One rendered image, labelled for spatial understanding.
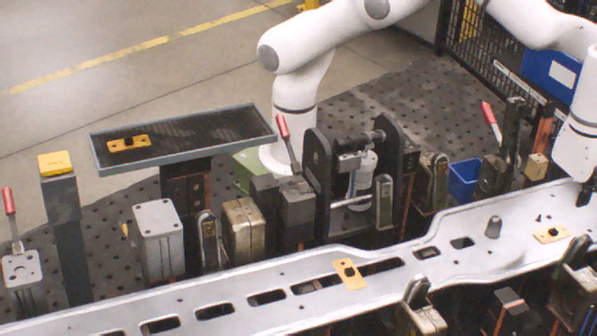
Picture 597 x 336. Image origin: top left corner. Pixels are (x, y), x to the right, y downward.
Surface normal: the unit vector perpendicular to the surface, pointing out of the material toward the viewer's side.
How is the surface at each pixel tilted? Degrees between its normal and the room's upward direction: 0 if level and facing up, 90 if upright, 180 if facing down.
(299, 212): 90
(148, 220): 0
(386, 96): 0
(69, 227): 90
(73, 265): 90
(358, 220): 0
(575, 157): 90
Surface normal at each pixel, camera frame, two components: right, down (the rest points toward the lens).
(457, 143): 0.05, -0.80
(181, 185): 0.40, 0.56
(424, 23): -0.76, 0.35
